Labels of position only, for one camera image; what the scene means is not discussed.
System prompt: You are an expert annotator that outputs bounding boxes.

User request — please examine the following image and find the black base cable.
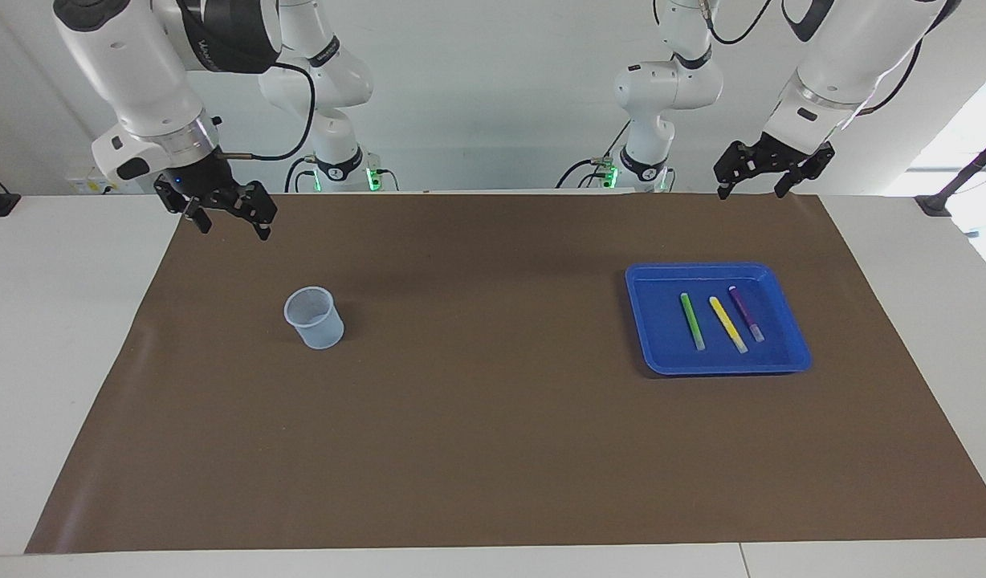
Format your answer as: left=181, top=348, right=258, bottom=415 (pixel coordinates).
left=556, top=120, right=632, bottom=189
left=283, top=155, right=319, bottom=193

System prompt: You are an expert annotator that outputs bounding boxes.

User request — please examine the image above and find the brown table mat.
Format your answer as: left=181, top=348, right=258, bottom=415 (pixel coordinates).
left=25, top=193, right=986, bottom=555

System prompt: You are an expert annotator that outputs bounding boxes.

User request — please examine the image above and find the purple pen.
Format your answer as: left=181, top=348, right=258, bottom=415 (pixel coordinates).
left=728, top=286, right=765, bottom=344

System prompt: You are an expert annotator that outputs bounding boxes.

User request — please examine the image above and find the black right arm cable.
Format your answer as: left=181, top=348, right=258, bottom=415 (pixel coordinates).
left=218, top=60, right=316, bottom=161

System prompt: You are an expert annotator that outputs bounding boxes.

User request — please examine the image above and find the translucent plastic cup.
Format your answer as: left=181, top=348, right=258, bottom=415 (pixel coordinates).
left=283, top=287, right=345, bottom=350

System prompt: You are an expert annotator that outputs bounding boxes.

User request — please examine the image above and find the white wall socket box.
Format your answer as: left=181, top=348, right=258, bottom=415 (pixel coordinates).
left=66, top=165, right=161, bottom=196

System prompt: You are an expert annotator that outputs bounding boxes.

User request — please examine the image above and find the green pen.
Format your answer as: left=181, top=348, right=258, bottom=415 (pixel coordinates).
left=680, top=292, right=707, bottom=352

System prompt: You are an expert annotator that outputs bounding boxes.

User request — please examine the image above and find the blue plastic tray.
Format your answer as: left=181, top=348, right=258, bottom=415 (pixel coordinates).
left=625, top=263, right=813, bottom=377

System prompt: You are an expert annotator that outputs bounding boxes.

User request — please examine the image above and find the black pole stand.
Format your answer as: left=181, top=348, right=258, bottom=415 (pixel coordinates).
left=915, top=131, right=986, bottom=218

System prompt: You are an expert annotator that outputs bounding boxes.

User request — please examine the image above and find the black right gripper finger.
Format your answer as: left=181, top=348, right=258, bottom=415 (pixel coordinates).
left=183, top=196, right=214, bottom=236
left=237, top=181, right=279, bottom=242

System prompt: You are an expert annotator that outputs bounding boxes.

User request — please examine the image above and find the yellow pen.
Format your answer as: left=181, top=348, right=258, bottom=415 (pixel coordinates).
left=708, top=296, right=749, bottom=355

